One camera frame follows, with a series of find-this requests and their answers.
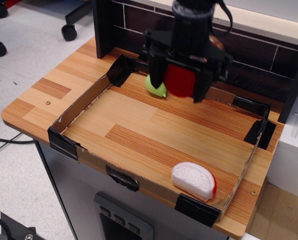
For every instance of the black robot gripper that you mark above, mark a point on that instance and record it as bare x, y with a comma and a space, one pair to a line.
190, 36

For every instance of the red-capped basil spice bottle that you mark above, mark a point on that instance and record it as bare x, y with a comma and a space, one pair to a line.
180, 79

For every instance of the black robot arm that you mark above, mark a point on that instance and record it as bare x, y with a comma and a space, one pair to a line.
196, 3

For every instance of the cardboard fence with black tape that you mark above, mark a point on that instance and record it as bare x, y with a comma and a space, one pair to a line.
122, 130

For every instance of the green toy pear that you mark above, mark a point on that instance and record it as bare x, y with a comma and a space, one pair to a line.
157, 90

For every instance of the dark brick-pattern backsplash panel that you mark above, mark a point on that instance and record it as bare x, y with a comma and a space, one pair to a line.
263, 66

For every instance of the white and red toy slice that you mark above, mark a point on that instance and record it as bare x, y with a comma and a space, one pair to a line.
195, 180

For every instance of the black office chair base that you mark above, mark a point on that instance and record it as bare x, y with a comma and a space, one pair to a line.
68, 31

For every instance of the white side cabinet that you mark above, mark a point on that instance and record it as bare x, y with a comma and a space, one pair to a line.
283, 171

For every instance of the grey cabinet control panel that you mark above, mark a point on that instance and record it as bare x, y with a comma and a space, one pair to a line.
117, 223

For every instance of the black metal bracket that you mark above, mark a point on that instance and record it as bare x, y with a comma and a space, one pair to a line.
11, 229

